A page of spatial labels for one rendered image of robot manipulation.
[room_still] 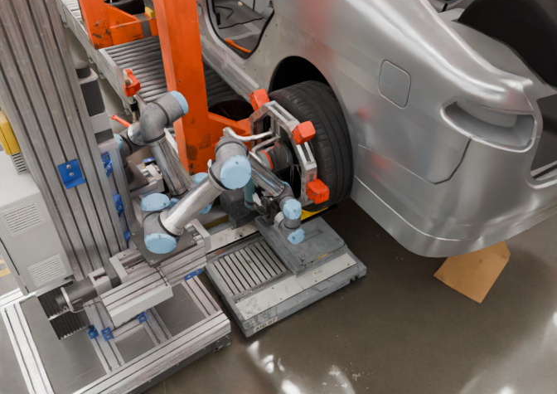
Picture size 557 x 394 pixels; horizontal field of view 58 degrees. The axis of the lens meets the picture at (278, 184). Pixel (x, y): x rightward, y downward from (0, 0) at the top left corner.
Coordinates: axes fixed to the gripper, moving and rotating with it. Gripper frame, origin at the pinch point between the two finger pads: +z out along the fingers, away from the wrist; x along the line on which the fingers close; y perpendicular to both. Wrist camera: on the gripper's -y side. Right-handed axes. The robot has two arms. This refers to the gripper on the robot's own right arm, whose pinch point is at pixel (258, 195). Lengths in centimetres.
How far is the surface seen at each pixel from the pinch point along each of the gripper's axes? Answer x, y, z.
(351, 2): -45, 84, -2
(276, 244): -23, -66, 20
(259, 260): -13, -82, 26
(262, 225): -24, -68, 40
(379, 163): -42, 24, -34
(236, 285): 9, -77, 13
